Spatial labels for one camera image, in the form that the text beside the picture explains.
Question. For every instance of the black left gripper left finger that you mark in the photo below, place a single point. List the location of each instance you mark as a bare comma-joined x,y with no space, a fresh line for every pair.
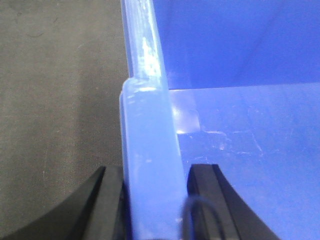
97,210

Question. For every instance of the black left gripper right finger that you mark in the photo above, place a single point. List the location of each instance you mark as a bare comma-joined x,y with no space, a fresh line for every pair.
215,211

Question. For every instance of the large blue plastic bin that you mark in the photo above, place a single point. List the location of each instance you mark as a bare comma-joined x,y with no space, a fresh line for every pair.
233,83

